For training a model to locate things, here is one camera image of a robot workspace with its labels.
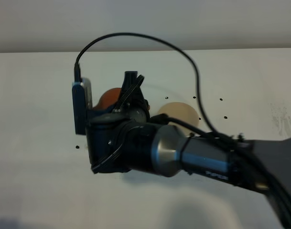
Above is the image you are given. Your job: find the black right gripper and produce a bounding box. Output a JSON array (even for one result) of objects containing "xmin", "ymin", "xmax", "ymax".
[{"xmin": 85, "ymin": 71, "xmax": 160, "ymax": 174}]

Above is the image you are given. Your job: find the brown clay teapot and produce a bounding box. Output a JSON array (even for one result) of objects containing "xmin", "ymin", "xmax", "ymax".
[{"xmin": 92, "ymin": 87, "xmax": 151, "ymax": 113}]

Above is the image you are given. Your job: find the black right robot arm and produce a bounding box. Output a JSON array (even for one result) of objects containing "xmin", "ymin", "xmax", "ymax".
[{"xmin": 85, "ymin": 106, "xmax": 291, "ymax": 229}]

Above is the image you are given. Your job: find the round beige teapot tray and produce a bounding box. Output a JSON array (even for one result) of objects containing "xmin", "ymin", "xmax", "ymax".
[{"xmin": 157, "ymin": 102, "xmax": 199, "ymax": 127}]

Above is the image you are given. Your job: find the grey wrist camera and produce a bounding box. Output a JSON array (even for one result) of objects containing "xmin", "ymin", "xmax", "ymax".
[{"xmin": 72, "ymin": 78, "xmax": 92, "ymax": 135}]

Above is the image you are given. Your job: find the black camera cable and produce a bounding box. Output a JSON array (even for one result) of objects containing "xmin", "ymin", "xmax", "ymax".
[{"xmin": 74, "ymin": 32, "xmax": 291, "ymax": 229}]

